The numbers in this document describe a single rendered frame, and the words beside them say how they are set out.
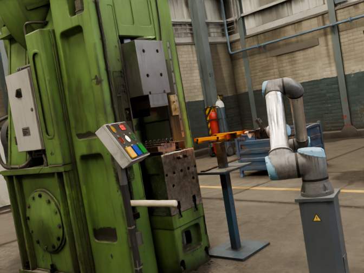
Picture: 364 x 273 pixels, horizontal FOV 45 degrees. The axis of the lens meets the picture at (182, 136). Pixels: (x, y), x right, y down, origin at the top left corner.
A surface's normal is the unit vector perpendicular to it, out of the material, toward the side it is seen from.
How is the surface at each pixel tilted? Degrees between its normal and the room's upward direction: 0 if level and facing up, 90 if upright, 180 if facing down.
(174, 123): 90
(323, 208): 90
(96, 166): 90
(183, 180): 90
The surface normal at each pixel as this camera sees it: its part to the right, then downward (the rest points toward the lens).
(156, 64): 0.76, -0.09
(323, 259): -0.48, 0.12
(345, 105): -0.74, 0.16
